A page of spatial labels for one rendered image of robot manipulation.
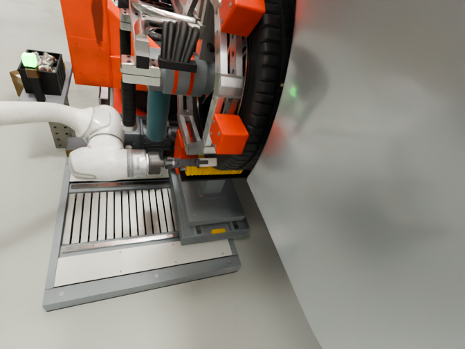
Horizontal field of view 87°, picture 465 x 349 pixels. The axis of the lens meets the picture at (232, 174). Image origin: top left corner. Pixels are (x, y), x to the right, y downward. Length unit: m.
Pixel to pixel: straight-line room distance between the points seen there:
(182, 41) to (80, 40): 0.74
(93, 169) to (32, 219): 0.80
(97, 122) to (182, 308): 0.87
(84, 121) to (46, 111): 0.09
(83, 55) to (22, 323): 1.10
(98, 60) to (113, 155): 0.65
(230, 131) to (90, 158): 0.41
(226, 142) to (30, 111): 0.51
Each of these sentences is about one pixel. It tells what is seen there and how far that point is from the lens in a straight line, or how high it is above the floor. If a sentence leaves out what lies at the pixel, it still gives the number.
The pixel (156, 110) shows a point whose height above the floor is 0.65.
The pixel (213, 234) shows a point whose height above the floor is 0.16.
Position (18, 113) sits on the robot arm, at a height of 0.77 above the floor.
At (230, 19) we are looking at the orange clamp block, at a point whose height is 1.09.
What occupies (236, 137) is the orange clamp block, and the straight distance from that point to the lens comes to 0.62.
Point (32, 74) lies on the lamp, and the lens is 1.37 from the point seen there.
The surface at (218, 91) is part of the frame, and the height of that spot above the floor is 0.94.
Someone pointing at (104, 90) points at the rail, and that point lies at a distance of 1.66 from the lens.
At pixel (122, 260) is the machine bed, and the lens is 1.27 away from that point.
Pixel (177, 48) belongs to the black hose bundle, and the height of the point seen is 1.00.
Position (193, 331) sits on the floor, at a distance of 1.27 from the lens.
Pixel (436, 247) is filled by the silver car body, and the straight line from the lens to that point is 0.36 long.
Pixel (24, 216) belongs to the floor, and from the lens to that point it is 1.58.
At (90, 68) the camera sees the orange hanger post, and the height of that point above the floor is 0.61.
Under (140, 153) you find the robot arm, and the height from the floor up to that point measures 0.68.
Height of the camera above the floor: 1.24
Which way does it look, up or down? 43 degrees down
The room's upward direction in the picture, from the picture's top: 22 degrees clockwise
